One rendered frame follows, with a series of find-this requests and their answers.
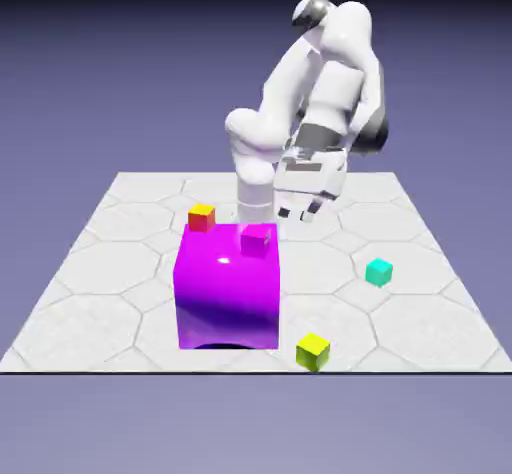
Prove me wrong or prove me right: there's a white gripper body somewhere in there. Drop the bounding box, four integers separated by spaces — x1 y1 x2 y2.
274 148 348 202

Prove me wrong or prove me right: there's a small magenta cube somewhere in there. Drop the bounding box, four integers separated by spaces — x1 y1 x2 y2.
239 224 274 260

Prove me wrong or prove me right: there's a small orange cube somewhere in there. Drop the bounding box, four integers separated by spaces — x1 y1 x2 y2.
187 203 217 234

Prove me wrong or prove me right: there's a small cyan cube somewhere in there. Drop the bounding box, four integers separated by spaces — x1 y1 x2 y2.
364 257 394 288

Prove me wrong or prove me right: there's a small yellow cube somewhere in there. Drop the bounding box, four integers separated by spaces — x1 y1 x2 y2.
295 332 332 373

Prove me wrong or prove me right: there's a large magenta box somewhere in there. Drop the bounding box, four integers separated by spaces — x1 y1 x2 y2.
173 222 280 351

